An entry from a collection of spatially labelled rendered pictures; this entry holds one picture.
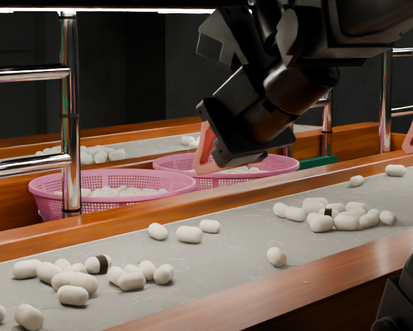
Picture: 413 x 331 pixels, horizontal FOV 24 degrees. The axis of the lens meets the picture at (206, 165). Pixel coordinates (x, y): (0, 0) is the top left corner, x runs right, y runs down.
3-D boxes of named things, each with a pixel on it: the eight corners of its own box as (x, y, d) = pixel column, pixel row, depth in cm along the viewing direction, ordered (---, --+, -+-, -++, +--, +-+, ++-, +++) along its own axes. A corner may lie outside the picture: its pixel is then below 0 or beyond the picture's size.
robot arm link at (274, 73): (245, 58, 93) (288, 15, 89) (288, 66, 97) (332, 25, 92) (264, 117, 90) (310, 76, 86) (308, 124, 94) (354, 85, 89)
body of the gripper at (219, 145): (190, 108, 95) (234, 66, 90) (259, 98, 102) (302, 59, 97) (219, 165, 93) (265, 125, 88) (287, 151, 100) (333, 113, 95)
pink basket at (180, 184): (218, 228, 162) (218, 173, 161) (157, 267, 137) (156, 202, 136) (79, 217, 171) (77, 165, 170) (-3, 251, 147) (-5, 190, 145)
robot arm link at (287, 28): (222, 11, 95) (266, -74, 86) (299, 11, 99) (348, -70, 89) (253, 108, 90) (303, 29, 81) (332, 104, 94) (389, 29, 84)
